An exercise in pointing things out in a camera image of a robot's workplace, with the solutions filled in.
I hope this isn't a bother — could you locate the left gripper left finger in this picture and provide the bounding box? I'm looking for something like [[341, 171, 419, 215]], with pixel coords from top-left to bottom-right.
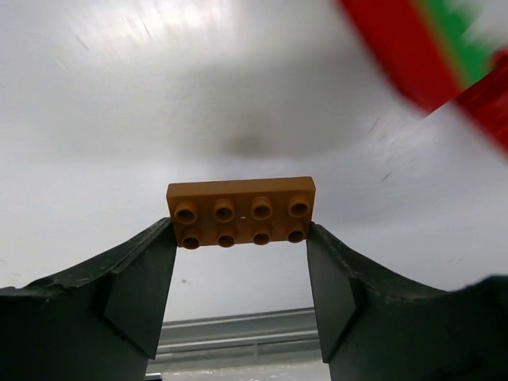
[[1, 218, 177, 380]]

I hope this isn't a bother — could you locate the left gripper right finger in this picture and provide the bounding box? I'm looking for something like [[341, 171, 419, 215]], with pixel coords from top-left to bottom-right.
[[306, 224, 507, 380]]

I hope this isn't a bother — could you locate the orange lego plate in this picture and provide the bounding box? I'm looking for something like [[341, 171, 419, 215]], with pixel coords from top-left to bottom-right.
[[166, 176, 316, 250]]

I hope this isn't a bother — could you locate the red lego brick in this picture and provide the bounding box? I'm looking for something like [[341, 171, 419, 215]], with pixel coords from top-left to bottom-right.
[[456, 49, 507, 156]]

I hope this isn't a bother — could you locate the red and green lego stack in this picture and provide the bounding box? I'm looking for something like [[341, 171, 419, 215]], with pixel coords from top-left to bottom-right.
[[337, 0, 507, 113]]

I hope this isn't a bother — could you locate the aluminium rail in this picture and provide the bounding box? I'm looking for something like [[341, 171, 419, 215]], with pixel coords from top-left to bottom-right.
[[147, 307, 321, 373]]

